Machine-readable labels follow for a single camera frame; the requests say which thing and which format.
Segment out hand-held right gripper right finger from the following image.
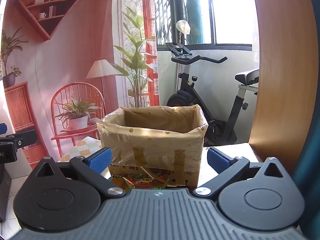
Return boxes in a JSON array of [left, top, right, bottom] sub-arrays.
[[192, 147, 288, 200]]

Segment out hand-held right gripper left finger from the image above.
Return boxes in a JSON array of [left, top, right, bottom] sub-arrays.
[[30, 147, 125, 200]]

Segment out red and green snack packet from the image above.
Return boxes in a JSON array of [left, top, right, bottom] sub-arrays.
[[110, 165, 176, 189]]

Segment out plastic-lined cardboard box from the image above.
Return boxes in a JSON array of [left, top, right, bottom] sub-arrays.
[[96, 104, 209, 189]]

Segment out checked floral tablecloth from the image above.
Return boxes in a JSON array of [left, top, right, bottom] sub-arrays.
[[57, 136, 262, 180]]

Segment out black exercise bike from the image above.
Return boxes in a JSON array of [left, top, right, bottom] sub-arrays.
[[165, 42, 260, 147]]

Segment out dark teal cloth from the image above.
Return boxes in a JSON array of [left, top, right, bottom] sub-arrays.
[[292, 115, 320, 233]]

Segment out wooden panel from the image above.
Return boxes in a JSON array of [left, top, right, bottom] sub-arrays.
[[248, 0, 318, 176]]

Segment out white plastic bag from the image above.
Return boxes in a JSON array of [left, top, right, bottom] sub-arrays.
[[176, 20, 191, 36]]

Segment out window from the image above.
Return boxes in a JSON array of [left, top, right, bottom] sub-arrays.
[[155, 0, 253, 52]]

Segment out printed wall backdrop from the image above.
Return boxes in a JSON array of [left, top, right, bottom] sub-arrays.
[[0, 0, 161, 171]]

